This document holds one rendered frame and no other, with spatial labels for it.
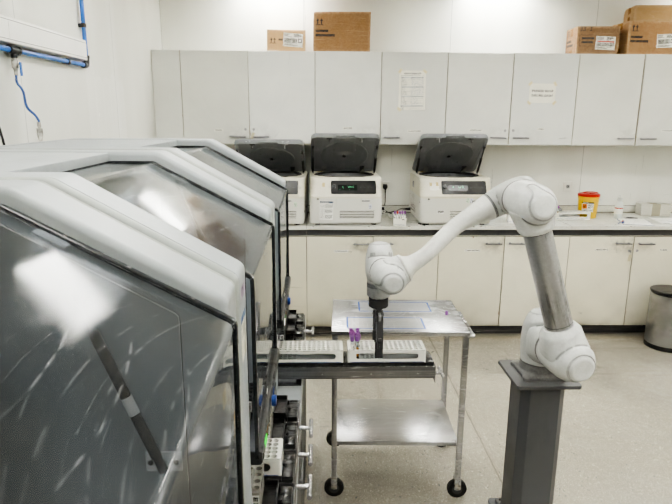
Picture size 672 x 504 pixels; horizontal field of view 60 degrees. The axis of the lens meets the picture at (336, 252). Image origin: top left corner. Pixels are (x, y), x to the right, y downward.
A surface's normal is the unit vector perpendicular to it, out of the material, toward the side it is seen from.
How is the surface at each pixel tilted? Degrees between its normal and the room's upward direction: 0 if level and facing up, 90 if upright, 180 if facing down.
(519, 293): 90
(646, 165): 90
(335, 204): 90
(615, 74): 90
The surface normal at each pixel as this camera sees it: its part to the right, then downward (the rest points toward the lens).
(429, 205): 0.03, 0.23
